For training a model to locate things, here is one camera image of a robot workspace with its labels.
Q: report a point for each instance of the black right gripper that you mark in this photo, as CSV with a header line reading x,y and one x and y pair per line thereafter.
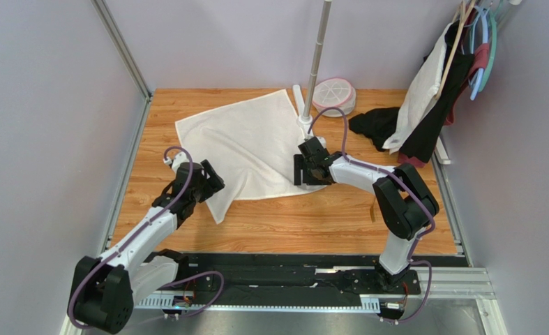
x,y
305,169

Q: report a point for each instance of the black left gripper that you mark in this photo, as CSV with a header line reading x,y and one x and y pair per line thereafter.
x,y
213,183

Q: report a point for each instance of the white cloth napkin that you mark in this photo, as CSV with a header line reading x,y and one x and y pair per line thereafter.
x,y
251,146

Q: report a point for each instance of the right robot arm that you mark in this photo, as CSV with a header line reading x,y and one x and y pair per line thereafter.
x,y
405,202

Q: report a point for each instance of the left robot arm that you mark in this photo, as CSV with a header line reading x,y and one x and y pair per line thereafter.
x,y
105,289

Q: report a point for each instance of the white stand with metal pole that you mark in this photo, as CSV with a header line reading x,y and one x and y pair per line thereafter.
x,y
303,105

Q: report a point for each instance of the white mesh pink rimmed basket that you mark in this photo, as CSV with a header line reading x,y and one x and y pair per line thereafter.
x,y
334,92

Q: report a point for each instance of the black cloth on table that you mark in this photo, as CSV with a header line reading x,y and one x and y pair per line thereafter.
x,y
377,125

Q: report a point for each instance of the black hanging garment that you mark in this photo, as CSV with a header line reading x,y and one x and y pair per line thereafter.
x,y
420,145

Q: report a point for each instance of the white hanging towel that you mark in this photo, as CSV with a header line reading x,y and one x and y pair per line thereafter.
x,y
420,97

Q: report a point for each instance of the blue plastic hanger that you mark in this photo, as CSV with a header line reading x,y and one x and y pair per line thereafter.
x,y
478,39

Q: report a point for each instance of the dark red hanging garment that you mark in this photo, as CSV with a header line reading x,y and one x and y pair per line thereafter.
x,y
481,57

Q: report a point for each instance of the green plastic hanger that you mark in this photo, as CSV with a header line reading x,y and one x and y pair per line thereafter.
x,y
491,15

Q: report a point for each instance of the wooden hanger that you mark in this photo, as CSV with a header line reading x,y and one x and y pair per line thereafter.
x,y
464,11

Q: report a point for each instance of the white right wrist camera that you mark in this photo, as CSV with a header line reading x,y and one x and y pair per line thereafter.
x,y
316,139

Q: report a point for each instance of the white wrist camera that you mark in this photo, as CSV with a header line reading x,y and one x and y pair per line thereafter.
x,y
175,161
316,139

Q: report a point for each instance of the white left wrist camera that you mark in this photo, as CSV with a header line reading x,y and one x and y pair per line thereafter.
x,y
175,161

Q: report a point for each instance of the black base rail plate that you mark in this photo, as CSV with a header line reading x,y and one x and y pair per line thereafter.
x,y
283,280

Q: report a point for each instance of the aluminium frame rail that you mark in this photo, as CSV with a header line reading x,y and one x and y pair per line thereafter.
x,y
107,18

